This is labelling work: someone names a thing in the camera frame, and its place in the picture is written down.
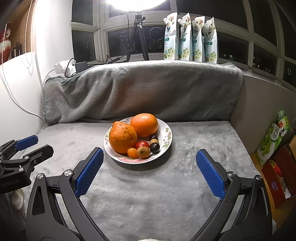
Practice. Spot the dark purple plum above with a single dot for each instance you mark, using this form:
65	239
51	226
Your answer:
154	147

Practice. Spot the orange kumquat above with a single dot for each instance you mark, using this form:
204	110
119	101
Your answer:
132	152

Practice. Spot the brown cardboard box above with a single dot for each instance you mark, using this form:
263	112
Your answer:
291	143

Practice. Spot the white plug adapter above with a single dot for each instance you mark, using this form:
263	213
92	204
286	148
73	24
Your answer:
71	71

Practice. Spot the white window frame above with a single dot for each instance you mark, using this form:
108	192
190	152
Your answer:
231	27

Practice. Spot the black tripod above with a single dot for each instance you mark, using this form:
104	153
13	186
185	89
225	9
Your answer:
137	37

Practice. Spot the white rounded cabinet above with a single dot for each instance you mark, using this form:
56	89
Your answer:
18	81

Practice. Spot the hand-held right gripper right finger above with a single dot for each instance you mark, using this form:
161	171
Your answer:
210	173

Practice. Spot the dark wrinkled fruit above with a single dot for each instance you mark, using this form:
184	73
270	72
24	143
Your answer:
153	137

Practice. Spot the round smooth orange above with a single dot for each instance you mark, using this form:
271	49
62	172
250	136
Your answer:
144	125

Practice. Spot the floral white plate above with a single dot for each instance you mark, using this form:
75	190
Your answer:
165	136

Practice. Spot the large bumpy orange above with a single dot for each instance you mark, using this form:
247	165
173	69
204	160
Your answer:
122	138

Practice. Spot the red cherry tomato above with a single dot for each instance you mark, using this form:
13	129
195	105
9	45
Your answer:
142	144

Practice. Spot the grey fleece blanket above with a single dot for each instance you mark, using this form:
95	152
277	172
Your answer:
138	92

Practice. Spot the red and white vase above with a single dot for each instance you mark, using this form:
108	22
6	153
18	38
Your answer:
5	44

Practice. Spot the green snack package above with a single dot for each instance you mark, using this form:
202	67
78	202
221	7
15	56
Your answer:
274	139

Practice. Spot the white power strip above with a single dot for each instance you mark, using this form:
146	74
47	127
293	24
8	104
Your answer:
60	66

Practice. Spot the small brown fruit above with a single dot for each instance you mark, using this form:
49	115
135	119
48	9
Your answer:
154	141
143	152

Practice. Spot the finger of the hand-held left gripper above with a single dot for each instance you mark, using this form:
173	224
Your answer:
26	141
37	154

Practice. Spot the floral refill pouch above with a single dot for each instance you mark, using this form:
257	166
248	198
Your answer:
185	38
197	39
211	40
170	37

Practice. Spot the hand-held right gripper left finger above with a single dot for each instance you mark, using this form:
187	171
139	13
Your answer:
90	171

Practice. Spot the black power adapter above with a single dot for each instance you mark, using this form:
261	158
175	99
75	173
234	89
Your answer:
81	66

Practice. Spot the grey plush mat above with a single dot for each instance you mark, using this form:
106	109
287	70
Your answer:
138	197

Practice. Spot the wooden shelf niche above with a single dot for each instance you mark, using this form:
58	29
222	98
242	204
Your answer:
23	27

